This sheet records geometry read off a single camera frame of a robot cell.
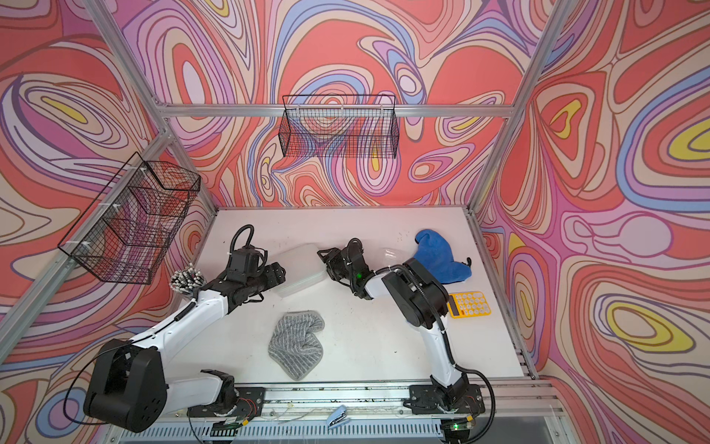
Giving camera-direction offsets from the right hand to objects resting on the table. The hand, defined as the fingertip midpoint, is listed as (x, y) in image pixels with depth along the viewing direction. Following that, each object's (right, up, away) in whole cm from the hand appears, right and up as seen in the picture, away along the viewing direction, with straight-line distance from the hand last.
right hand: (319, 262), depth 96 cm
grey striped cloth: (-5, -23, -18) cm, 29 cm away
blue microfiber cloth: (+42, +4, +5) cm, 43 cm away
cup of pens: (-36, -3, -18) cm, 40 cm away
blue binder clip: (+9, -38, -25) cm, 46 cm away
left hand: (-11, -3, -8) cm, 14 cm away
